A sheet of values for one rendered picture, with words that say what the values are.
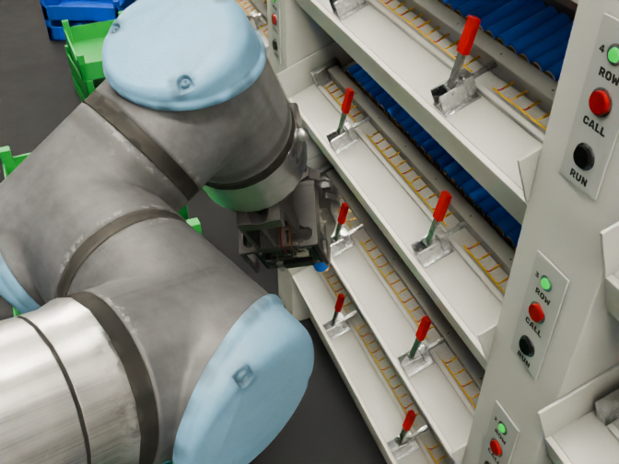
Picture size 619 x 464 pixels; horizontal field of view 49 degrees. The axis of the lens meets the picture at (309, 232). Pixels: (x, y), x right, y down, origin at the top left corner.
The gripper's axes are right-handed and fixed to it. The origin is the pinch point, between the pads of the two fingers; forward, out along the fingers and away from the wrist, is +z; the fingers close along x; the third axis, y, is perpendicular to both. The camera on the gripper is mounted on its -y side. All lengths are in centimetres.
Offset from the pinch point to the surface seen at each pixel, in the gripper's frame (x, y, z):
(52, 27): -121, -150, 117
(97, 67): -79, -97, 82
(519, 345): 19.5, 15.1, -2.9
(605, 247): 24.8, 12.3, -19.0
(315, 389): -14, 5, 66
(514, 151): 21.2, -0.8, -10.1
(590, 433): 24.7, 22.7, 0.9
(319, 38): -1.0, -42.1, 20.4
